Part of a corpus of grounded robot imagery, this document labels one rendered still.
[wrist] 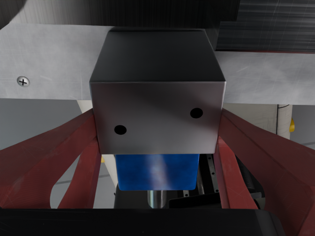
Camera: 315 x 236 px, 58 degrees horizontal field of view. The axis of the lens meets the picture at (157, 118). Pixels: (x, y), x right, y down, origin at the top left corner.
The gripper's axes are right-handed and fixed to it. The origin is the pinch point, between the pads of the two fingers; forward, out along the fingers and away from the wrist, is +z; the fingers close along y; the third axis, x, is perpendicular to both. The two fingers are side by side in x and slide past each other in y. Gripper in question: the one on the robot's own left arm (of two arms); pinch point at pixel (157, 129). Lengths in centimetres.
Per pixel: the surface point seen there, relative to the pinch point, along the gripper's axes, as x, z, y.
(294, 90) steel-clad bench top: 0.8, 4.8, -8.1
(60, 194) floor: 108, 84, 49
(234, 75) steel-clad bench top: -0.2, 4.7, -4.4
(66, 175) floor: 94, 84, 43
